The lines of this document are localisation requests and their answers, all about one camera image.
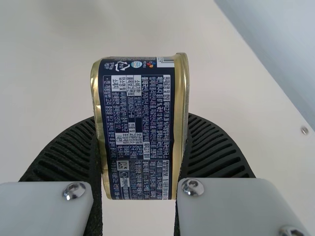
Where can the rectangular tin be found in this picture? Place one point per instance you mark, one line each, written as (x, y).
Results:
(140, 127)

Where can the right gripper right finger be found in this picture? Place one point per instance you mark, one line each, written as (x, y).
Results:
(216, 159)

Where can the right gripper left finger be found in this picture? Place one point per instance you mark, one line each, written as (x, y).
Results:
(61, 167)

